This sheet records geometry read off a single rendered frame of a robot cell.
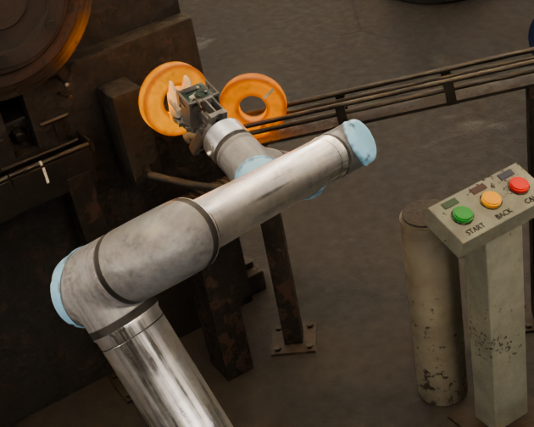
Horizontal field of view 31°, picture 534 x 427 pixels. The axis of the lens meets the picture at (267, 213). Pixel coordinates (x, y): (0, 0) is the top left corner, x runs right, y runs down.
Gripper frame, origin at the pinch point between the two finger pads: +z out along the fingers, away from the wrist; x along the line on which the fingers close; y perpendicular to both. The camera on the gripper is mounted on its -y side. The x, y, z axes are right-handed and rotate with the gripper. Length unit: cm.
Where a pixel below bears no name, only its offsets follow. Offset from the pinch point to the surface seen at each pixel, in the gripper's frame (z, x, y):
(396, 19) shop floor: 132, -179, -124
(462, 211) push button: -56, -34, -7
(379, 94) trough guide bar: -17.2, -42.7, -7.9
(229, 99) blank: 3.6, -15.8, -11.8
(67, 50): 20.6, 14.4, 3.5
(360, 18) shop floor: 147, -171, -129
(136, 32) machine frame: 31.2, -6.7, -6.2
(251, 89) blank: 1.2, -20.3, -9.1
